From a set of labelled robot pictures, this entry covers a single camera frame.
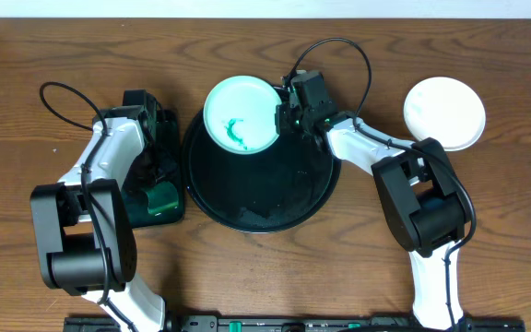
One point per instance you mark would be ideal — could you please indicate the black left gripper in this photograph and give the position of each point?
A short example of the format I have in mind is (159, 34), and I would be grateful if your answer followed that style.
(156, 169)

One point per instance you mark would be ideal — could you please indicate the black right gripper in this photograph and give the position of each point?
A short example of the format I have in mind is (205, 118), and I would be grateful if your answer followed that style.
(281, 112)

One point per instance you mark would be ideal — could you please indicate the green yellow scrub sponge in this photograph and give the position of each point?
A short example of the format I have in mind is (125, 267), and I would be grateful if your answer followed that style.
(161, 197)

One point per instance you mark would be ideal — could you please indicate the pale green plate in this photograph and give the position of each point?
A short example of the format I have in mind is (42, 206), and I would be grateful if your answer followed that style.
(239, 114)

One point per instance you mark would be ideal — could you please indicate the white plate smeared green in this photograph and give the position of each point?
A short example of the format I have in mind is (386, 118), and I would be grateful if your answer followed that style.
(447, 110)

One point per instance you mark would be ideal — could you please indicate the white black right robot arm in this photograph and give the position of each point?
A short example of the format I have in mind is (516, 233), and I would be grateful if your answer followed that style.
(426, 208)

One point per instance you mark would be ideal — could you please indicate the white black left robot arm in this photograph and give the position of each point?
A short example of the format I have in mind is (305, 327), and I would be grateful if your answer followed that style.
(85, 242)

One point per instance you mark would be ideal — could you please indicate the dark green rectangular tray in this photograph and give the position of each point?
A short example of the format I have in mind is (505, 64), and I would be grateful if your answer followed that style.
(135, 200)

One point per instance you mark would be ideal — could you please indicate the round black tray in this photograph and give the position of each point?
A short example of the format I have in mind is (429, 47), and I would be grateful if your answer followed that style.
(273, 190)

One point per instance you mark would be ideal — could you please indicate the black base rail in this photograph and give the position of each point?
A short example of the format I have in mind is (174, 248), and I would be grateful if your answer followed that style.
(209, 323)

